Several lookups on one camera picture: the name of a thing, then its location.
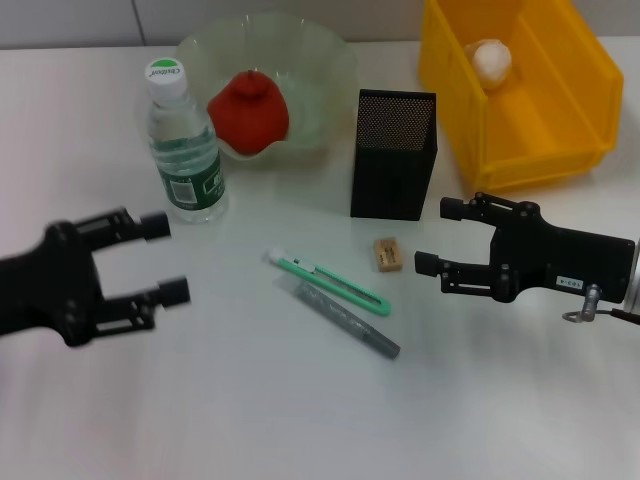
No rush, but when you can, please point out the red-orange toy orange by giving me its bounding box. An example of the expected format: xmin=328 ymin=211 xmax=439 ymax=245
xmin=206 ymin=69 xmax=292 ymax=156

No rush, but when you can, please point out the yellow plastic storage bin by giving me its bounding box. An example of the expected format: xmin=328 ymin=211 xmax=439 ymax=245
xmin=417 ymin=0 xmax=626 ymax=195

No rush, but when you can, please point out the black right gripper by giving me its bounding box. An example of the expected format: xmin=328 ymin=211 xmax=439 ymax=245
xmin=413 ymin=192 xmax=637 ymax=304

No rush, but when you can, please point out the grey marker pen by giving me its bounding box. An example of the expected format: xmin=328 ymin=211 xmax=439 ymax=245
xmin=273 ymin=277 xmax=403 ymax=361

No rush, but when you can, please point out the black mesh pen holder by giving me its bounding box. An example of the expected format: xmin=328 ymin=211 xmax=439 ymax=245
xmin=349 ymin=88 xmax=440 ymax=222

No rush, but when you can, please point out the pale green glass fruit bowl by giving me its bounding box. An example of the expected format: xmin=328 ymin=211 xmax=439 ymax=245
xmin=174 ymin=13 xmax=359 ymax=162

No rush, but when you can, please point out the green utility knife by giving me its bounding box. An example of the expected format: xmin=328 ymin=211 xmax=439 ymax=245
xmin=262 ymin=245 xmax=393 ymax=319

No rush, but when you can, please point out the right gripper connector cable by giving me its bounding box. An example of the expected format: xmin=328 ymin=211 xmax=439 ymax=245
xmin=561 ymin=283 xmax=640 ymax=326

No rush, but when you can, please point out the white paper ball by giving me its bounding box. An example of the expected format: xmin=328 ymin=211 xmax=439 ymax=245
xmin=463 ymin=39 xmax=515 ymax=93

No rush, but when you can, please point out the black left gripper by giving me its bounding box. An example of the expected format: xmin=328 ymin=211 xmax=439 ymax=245
xmin=0 ymin=207 xmax=192 ymax=349

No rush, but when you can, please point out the small wooden block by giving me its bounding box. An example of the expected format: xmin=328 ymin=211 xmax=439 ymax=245
xmin=373 ymin=238 xmax=405 ymax=274

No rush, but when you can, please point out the clear green-label water bottle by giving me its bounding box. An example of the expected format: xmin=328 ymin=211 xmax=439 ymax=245
xmin=144 ymin=57 xmax=230 ymax=225

